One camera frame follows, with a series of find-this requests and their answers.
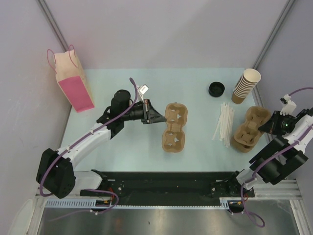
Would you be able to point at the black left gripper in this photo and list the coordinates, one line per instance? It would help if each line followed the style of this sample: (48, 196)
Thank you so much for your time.
(150, 115)

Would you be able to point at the stack of black cup lids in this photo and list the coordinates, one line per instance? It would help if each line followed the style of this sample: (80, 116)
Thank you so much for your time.
(216, 89)

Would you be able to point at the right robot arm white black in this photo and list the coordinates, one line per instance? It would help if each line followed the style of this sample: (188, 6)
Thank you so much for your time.
(284, 154)

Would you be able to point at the stack of paper cups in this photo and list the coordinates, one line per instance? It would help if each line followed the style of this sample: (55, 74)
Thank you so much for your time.
(246, 83)

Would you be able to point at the white slotted cable duct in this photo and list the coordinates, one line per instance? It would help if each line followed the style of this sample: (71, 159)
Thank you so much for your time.
(94, 204)

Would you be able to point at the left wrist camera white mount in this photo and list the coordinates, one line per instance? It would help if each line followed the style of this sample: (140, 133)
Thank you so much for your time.
(141, 90)

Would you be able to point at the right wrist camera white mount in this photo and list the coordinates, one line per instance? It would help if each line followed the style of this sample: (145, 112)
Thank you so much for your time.
(288, 105)

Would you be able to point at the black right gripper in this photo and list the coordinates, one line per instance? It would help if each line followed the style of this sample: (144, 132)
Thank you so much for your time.
(271, 126)

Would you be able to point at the pink and beige paper bag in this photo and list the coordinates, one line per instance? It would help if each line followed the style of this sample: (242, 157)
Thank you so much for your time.
(71, 78)

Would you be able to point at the brown cardboard cup carrier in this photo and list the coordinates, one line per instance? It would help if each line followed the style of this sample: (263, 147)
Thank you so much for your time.
(173, 138)

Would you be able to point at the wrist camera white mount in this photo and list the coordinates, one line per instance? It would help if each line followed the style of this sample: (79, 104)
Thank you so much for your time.
(288, 105)
(141, 90)

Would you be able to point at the bundle of white wrapped straws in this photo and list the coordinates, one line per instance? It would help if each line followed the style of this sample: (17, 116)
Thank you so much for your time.
(225, 124)

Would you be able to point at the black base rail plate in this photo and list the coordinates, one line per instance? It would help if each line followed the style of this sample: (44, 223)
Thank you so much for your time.
(167, 188)

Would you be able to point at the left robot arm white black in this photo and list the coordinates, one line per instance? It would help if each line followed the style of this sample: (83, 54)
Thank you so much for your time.
(56, 169)

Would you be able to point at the stack of brown cup carriers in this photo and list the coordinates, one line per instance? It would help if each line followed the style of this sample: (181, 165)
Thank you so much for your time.
(248, 134)

